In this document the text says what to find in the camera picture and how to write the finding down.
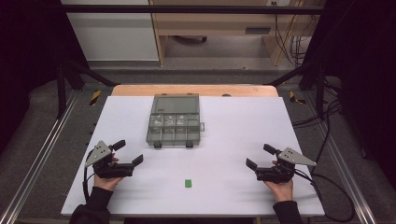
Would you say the wooden desk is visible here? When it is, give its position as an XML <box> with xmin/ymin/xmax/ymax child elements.
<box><xmin>148</xmin><ymin>0</ymin><xmax>325</xmax><ymax>67</ymax></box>

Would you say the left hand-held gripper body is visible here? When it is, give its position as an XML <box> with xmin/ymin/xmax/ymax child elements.
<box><xmin>85</xmin><ymin>140</ymin><xmax>134</xmax><ymax>179</ymax></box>

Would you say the aluminium rail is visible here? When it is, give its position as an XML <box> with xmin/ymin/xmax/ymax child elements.
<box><xmin>303</xmin><ymin>92</ymin><xmax>377</xmax><ymax>224</ymax></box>
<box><xmin>0</xmin><ymin>90</ymin><xmax>80</xmax><ymax>224</ymax></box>

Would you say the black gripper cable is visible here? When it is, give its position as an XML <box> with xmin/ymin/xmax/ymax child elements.
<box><xmin>293</xmin><ymin>167</ymin><xmax>356</xmax><ymax>223</ymax></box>
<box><xmin>82</xmin><ymin>148</ymin><xmax>96</xmax><ymax>203</ymax></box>

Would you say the black metal frame strut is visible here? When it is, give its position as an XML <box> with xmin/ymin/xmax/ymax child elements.
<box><xmin>56</xmin><ymin>59</ymin><xmax>120</xmax><ymax>119</ymax></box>
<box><xmin>264</xmin><ymin>59</ymin><xmax>328</xmax><ymax>120</ymax></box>

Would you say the person's right hand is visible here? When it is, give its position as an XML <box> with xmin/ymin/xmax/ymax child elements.
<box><xmin>263</xmin><ymin>179</ymin><xmax>294</xmax><ymax>203</ymax></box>

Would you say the person's left hand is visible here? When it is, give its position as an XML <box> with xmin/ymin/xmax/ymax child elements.
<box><xmin>92</xmin><ymin>175</ymin><xmax>125</xmax><ymax>191</ymax></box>

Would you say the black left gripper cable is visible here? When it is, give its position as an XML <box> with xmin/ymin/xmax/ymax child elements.
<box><xmin>82</xmin><ymin>148</ymin><xmax>96</xmax><ymax>203</ymax></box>

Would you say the white cabinet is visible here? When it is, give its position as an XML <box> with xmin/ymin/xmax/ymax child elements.
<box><xmin>60</xmin><ymin>0</ymin><xmax>160</xmax><ymax>63</ymax></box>

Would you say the black metal crossbar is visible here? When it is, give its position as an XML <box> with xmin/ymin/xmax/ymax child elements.
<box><xmin>60</xmin><ymin>4</ymin><xmax>326</xmax><ymax>15</ymax></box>

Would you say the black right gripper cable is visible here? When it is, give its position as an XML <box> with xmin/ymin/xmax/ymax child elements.
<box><xmin>293</xmin><ymin>167</ymin><xmax>356</xmax><ymax>223</ymax></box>

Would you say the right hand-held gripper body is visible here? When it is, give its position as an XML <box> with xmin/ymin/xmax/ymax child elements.
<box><xmin>255</xmin><ymin>147</ymin><xmax>318</xmax><ymax>184</ymax></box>

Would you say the bundle of hanging cables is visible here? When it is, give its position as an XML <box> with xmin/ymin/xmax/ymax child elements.
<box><xmin>274</xmin><ymin>1</ymin><xmax>312</xmax><ymax>66</ymax></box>

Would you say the clear grey compartment box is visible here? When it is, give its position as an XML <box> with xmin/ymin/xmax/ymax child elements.
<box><xmin>146</xmin><ymin>92</ymin><xmax>205</xmax><ymax>148</ymax></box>

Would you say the black floor cable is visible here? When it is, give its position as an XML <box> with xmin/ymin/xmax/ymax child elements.
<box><xmin>291</xmin><ymin>99</ymin><xmax>342</xmax><ymax>129</ymax></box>

